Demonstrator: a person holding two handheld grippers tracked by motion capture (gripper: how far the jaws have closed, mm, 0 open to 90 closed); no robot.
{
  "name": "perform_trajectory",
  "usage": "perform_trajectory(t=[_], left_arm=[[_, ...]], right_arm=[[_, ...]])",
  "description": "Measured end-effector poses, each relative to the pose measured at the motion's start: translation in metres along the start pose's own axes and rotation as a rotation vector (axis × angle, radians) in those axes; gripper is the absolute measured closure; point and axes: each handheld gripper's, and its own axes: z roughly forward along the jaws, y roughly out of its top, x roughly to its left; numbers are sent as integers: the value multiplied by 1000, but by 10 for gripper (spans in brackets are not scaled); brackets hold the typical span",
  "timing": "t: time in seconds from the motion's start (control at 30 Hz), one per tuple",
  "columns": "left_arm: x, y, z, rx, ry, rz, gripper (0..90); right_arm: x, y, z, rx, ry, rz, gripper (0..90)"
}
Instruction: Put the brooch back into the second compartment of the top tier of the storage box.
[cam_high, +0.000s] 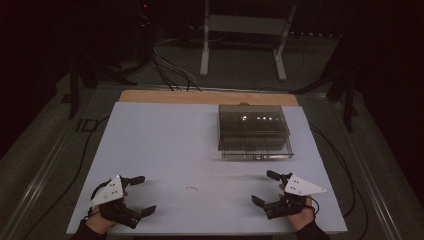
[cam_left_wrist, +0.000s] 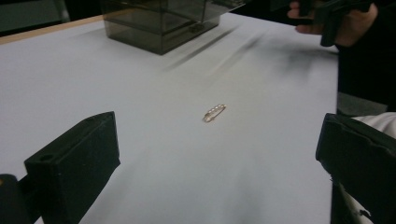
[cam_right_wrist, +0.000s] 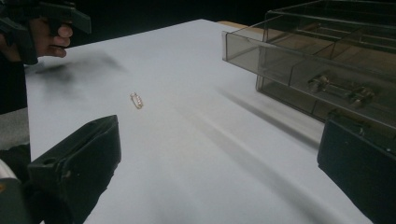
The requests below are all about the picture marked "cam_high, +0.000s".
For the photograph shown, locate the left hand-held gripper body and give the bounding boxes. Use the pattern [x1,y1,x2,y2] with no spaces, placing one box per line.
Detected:
[88,174,143,230]

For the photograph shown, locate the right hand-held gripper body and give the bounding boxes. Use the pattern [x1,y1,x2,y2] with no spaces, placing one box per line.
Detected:
[262,172,327,221]

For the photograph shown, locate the person's right hand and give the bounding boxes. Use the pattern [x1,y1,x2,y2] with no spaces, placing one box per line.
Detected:
[285,197,316,233]

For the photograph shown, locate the person's left hand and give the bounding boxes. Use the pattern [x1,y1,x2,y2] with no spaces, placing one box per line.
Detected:
[86,212,117,235]

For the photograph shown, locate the white table board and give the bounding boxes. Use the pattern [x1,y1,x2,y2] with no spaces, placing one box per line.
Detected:
[65,101,349,236]

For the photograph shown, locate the smoky transparent plastic box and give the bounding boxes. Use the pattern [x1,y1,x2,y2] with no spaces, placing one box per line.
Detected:
[217,104,295,161]

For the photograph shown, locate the black tripod stand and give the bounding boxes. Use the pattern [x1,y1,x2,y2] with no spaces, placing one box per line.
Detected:
[289,33,362,134]
[67,49,138,121]

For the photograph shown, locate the wooden table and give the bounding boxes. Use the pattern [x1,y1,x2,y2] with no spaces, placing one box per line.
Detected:
[118,89,300,107]

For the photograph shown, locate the grey metal stand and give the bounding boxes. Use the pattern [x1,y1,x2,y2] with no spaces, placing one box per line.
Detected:
[199,0,298,82]

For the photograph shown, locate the dark equipment with red light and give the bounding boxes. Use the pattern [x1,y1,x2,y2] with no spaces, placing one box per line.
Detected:
[132,0,158,66]

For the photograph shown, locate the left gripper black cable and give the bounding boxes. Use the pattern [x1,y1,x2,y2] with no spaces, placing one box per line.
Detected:
[87,181,111,219]

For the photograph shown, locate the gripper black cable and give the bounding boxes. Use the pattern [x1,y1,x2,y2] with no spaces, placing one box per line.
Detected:
[304,195,321,217]
[87,181,111,219]

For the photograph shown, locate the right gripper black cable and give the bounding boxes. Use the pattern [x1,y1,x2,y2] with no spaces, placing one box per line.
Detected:
[304,195,321,217]

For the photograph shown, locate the black floor cable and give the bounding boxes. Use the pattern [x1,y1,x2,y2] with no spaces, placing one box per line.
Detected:
[149,53,204,93]
[308,123,369,240]
[20,114,112,240]

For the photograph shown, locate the white floor cable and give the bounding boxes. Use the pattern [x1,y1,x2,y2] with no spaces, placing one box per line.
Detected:
[152,46,198,92]

